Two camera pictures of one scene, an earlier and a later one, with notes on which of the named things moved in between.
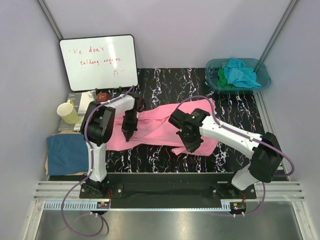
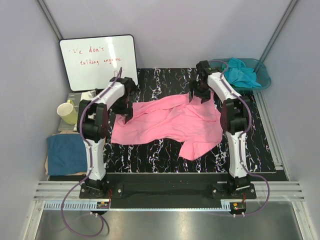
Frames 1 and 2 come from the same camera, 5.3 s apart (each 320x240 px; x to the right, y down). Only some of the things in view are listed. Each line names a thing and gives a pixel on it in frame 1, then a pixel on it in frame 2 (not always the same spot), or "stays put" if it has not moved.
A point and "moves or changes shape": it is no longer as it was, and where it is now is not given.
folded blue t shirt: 67,154 stays put
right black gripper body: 191,142 -> 199,88
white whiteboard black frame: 100,63 stays put
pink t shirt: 154,129 moves or changes shape
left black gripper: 128,131 -> 127,112
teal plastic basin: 263,75 stays put
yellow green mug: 67,112 stays put
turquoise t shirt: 238,74 stays put
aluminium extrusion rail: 268,191 stays put
